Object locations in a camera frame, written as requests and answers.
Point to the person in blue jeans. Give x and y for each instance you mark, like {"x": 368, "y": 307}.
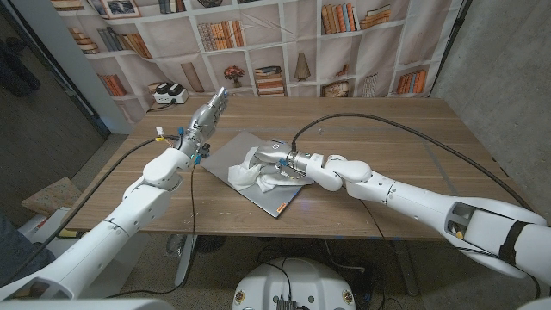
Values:
{"x": 17, "y": 254}

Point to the grey table leg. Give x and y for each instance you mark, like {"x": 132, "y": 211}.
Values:
{"x": 406, "y": 267}

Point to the black backdrop stand pole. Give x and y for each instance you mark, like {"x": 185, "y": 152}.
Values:
{"x": 452, "y": 39}

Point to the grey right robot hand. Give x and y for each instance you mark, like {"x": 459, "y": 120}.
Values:
{"x": 275, "y": 151}

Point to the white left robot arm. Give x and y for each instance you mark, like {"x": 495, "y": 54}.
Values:
{"x": 129, "y": 215}

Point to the white power strip with adapters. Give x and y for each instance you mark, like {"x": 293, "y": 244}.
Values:
{"x": 171, "y": 94}

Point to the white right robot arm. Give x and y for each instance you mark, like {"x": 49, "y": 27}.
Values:
{"x": 422, "y": 202}

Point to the white cloth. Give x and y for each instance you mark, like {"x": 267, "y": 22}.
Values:
{"x": 245, "y": 174}

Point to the printed bookshelf backdrop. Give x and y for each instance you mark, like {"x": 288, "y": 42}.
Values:
{"x": 301, "y": 34}

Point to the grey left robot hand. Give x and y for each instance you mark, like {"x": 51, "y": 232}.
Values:
{"x": 204, "y": 120}

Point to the white table leg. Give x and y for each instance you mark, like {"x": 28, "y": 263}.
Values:
{"x": 186, "y": 262}

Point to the grey closed laptop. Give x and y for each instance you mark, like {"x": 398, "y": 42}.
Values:
{"x": 224, "y": 159}

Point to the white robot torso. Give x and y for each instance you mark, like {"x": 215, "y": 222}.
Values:
{"x": 297, "y": 284}

